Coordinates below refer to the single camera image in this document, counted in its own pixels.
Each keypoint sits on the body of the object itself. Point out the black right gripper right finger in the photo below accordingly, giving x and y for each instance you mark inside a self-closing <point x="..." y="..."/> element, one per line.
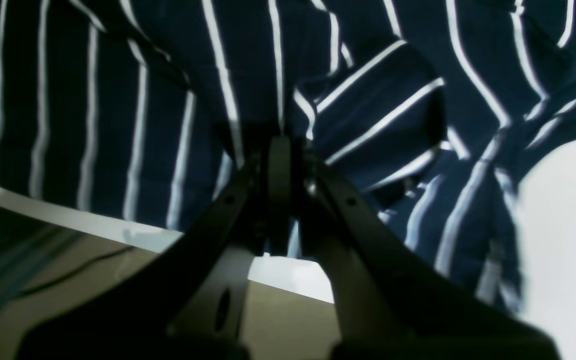
<point x="391" y="305"/>

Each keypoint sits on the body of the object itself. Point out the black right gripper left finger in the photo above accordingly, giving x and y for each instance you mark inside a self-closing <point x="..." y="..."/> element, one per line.
<point x="188" y="303"/>

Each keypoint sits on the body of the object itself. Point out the navy white striped t-shirt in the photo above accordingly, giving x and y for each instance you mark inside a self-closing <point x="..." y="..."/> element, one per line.
<point x="435" y="110"/>

